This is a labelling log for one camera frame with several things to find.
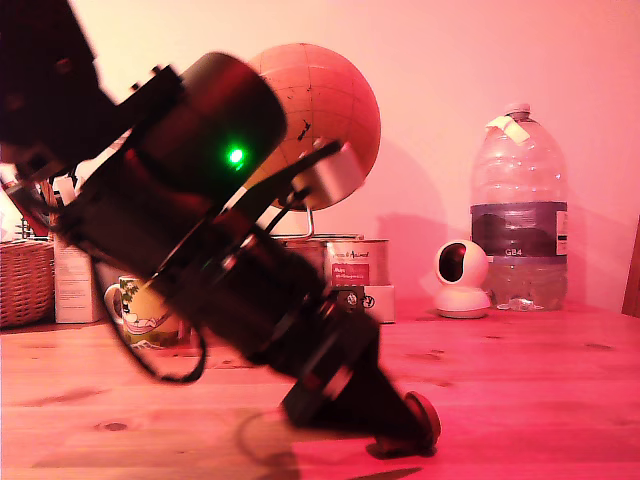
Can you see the brown wooden board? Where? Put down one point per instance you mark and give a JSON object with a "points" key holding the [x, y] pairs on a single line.
{"points": [[632, 280]]}

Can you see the globe on metal stand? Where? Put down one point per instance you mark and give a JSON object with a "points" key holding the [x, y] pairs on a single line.
{"points": [[340, 100]]}

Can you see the grey camera box on bracket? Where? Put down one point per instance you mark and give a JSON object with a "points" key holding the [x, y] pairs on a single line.
{"points": [[330, 175]]}

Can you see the white carton box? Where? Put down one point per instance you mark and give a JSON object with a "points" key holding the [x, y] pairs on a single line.
{"points": [[75, 290]]}

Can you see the small white round camera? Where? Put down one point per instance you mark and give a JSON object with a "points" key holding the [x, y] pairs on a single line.
{"points": [[462, 290]]}

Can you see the coffee capsule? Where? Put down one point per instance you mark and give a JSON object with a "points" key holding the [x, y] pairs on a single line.
{"points": [[425, 417]]}

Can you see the white box with black sleeve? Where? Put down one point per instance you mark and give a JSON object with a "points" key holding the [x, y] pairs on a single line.
{"points": [[382, 302]]}

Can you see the metal can with red label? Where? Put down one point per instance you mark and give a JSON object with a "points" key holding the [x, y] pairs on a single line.
{"points": [[357, 265]]}

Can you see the wicker basket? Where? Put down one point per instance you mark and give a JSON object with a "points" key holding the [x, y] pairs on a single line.
{"points": [[25, 285]]}

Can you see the large clear water bottle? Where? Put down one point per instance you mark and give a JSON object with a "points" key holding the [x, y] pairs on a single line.
{"points": [[520, 200]]}

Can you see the printed coffee mug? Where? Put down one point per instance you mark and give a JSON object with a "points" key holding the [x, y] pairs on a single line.
{"points": [[127, 300]]}

